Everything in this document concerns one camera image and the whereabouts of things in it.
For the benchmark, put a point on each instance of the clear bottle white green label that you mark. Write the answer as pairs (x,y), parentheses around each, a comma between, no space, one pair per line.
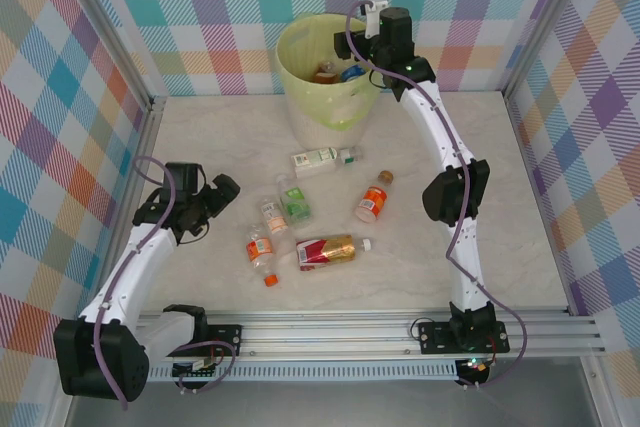
(317,159)

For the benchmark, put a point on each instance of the orange label bottle brown cap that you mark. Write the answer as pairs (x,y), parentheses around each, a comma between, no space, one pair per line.
(372,199)

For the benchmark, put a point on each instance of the aluminium frame post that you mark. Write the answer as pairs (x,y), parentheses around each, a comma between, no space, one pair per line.
(107,32)

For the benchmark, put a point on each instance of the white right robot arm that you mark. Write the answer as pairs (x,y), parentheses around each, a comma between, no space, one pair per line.
(465,257)

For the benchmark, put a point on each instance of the white cap green label bottle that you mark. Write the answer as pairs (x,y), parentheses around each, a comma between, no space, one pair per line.
(295,202)

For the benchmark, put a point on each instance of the clear bottle white orange label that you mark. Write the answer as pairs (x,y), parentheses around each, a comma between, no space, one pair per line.
(274,219)

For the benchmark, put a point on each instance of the light green bucket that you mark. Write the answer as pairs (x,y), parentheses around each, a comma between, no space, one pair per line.
(300,72)

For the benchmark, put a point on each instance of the small lit circuit board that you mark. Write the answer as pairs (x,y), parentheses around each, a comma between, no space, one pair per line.
(474,364)

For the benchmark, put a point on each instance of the red gold label bottle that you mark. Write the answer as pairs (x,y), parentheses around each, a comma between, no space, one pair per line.
(325,251)

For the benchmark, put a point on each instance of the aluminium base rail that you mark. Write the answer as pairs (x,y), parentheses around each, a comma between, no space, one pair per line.
(330,337)

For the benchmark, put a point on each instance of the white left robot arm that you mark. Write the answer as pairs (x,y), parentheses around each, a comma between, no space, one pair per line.
(130,267)

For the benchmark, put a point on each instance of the blue label bottle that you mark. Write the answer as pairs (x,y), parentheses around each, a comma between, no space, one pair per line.
(352,73)

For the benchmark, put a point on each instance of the green circuit board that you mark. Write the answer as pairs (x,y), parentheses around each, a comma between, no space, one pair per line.
(195,366)

